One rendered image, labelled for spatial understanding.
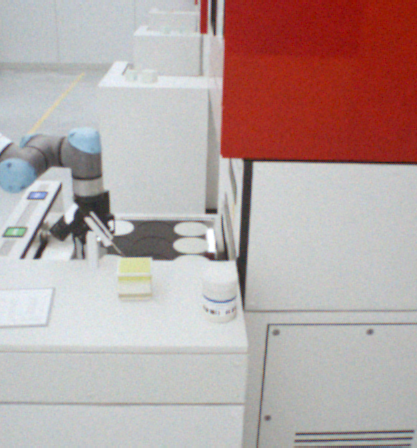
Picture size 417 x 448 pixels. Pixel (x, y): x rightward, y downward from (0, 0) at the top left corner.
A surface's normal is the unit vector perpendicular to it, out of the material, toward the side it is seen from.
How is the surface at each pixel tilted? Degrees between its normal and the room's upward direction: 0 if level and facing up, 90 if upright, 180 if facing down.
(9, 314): 0
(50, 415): 90
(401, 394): 90
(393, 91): 90
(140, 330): 0
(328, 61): 90
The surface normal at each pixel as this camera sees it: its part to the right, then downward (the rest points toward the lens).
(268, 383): 0.04, 0.43
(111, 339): 0.03, -0.90
